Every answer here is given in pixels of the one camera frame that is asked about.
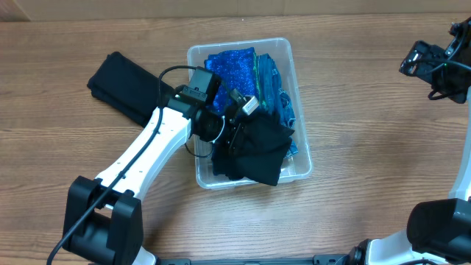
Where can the blue denim jeans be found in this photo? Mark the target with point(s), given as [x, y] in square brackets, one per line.
[273, 99]

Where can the small black cloth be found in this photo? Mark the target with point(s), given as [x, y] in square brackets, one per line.
[269, 142]

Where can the sparkly blue cloth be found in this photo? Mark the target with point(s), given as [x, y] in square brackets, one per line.
[238, 70]

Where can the large black cloth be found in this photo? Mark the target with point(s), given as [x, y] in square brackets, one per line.
[129, 88]

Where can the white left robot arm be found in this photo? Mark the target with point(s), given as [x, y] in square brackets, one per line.
[103, 217]

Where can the clear plastic storage container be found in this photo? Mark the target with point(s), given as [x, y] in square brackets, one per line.
[294, 168]

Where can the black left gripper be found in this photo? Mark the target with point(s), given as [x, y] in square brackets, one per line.
[235, 132]

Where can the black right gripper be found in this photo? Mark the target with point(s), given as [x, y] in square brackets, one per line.
[425, 52]

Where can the long black cloth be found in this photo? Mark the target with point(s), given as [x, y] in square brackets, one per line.
[225, 164]

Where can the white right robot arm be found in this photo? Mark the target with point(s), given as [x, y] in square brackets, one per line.
[437, 232]

